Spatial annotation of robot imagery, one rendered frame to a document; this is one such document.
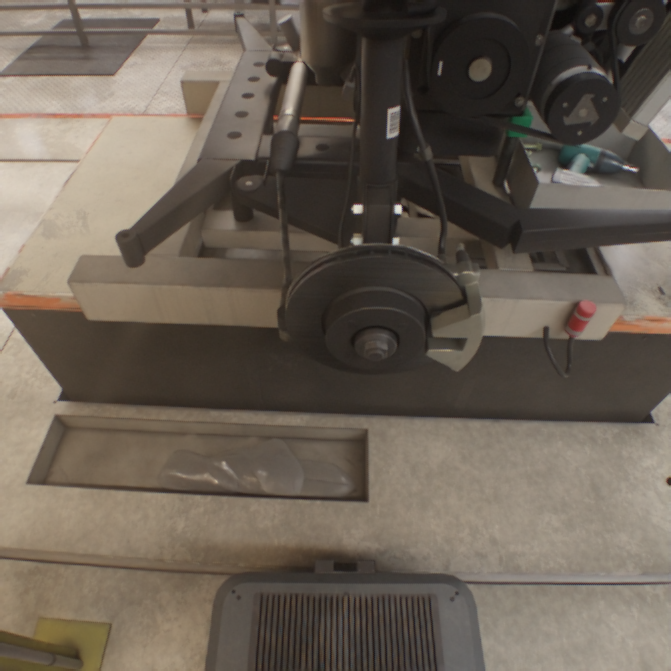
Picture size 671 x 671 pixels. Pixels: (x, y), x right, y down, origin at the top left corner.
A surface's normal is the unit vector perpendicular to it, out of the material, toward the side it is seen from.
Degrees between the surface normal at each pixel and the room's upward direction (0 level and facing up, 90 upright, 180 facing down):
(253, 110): 0
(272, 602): 0
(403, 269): 90
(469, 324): 90
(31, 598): 0
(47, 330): 90
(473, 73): 90
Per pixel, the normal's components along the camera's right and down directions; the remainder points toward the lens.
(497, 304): -0.03, 0.78
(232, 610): 0.03, -0.63
